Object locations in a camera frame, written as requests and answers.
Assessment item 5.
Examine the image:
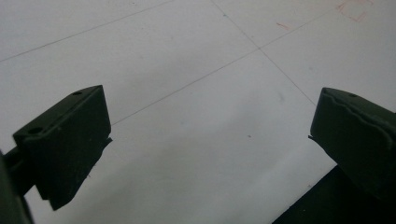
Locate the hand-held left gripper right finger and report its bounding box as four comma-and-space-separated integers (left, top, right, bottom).
307, 87, 396, 203

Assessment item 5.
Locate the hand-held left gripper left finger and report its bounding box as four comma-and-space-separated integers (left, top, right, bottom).
12, 84, 113, 212

